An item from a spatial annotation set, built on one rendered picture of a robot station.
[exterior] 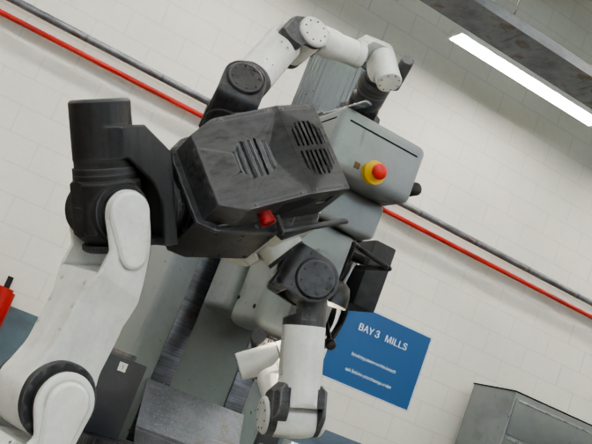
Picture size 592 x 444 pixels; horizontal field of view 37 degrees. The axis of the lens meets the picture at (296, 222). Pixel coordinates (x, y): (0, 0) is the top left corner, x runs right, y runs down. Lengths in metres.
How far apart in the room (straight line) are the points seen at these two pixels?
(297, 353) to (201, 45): 5.25
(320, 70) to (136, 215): 1.18
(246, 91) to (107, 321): 0.57
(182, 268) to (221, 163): 0.99
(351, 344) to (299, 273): 5.46
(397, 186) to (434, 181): 5.40
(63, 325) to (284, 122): 0.57
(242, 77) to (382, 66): 0.48
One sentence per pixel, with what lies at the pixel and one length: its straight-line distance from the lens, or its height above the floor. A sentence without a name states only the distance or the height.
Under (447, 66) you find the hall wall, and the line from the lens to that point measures 7.88.
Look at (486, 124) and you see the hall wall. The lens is 8.02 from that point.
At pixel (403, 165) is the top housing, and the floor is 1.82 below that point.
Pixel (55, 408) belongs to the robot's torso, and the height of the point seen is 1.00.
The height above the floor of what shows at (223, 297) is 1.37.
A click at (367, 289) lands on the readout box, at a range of 2.67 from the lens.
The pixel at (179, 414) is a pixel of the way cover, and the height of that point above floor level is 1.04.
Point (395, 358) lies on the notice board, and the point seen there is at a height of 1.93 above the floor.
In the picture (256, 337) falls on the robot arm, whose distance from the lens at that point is 2.06.
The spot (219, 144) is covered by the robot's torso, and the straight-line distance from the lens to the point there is 1.69.
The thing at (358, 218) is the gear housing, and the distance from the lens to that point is 2.29.
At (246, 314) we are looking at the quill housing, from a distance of 2.26.
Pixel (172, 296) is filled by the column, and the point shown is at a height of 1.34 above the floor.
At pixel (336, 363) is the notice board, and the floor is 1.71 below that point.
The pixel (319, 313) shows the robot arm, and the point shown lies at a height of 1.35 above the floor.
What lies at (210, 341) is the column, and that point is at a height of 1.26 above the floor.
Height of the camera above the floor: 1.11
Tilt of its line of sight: 12 degrees up
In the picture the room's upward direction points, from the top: 21 degrees clockwise
